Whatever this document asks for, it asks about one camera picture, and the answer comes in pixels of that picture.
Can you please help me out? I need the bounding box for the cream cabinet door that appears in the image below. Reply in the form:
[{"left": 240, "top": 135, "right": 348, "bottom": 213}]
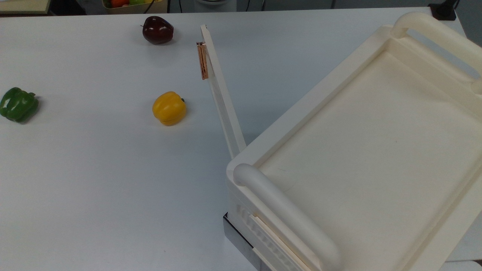
[{"left": 199, "top": 24, "right": 247, "bottom": 160}]

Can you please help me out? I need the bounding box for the cream plastic cabinet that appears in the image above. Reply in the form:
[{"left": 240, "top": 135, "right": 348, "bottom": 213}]
[{"left": 226, "top": 11, "right": 482, "bottom": 271}]

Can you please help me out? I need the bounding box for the yellow bell pepper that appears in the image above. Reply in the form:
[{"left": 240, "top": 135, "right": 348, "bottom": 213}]
[{"left": 152, "top": 91, "right": 188, "bottom": 127}]

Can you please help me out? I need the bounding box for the tan flat board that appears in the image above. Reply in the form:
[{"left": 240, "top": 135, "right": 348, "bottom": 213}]
[{"left": 0, "top": 0, "right": 52, "bottom": 15}]

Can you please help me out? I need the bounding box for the copper door handle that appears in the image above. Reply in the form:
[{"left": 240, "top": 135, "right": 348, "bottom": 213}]
[{"left": 196, "top": 41, "right": 209, "bottom": 81}]

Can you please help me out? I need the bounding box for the cream fruit bin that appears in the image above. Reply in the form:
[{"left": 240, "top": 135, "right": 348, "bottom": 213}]
[{"left": 101, "top": 0, "right": 168, "bottom": 15}]

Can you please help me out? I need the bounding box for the green bell pepper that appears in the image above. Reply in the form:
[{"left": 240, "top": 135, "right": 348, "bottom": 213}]
[{"left": 0, "top": 87, "right": 40, "bottom": 123}]

